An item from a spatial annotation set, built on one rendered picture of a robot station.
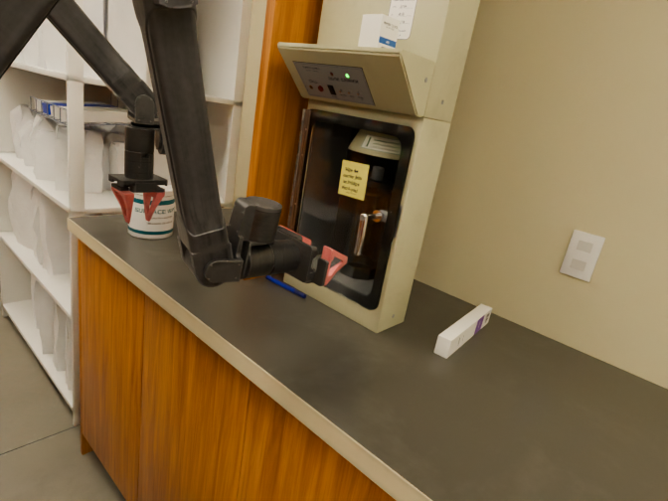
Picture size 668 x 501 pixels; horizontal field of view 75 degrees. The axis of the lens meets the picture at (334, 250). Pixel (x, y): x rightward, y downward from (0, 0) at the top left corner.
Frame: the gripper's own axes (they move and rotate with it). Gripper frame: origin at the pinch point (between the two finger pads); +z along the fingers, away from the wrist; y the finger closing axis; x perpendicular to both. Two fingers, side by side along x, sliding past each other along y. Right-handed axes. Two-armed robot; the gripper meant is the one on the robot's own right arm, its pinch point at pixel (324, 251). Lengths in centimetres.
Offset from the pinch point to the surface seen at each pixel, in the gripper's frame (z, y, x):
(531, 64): 58, -4, -47
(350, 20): 14, 19, -44
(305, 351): -1.5, -1.7, 20.2
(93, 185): 7, 133, 20
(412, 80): 8.4, -4.5, -33.2
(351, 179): 14.6, 9.4, -12.4
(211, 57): 55, 137, -40
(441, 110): 21.2, -4.3, -29.9
